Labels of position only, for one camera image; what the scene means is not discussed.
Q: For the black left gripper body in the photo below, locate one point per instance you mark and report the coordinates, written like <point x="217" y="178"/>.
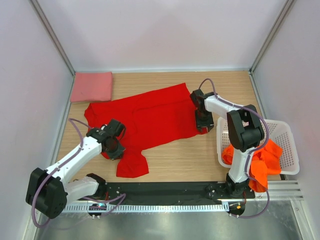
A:
<point x="113" y="148"/>

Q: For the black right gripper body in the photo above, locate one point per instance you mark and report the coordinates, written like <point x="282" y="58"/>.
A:
<point x="205" y="116"/>

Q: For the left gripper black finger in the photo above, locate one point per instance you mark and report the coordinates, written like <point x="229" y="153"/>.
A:
<point x="120" y="147"/>
<point x="115" y="155"/>

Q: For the white slotted cable duct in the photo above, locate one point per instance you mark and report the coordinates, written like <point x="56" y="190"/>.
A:
<point x="90" y="207"/>

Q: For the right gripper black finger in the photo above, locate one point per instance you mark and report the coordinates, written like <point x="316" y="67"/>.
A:
<point x="198" y="121"/>
<point x="209" y="122"/>

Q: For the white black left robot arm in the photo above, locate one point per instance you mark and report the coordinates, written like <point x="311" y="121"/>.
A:
<point x="50" y="190"/>

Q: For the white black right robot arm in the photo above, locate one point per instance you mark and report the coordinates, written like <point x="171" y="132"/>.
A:
<point x="245" y="133"/>

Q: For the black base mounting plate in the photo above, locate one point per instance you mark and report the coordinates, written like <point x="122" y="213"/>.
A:
<point x="170" y="193"/>

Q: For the orange crumpled t shirt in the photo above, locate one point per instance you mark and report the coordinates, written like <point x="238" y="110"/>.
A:
<point x="265" y="162"/>

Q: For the aluminium frame rail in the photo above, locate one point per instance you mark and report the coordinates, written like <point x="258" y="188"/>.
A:
<point x="278" y="190"/>

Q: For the pink folded t shirt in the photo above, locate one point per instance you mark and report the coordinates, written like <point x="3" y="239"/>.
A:
<point x="92" y="87"/>

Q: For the red t shirt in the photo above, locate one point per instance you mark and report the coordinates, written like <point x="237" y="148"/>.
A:
<point x="151" y="119"/>

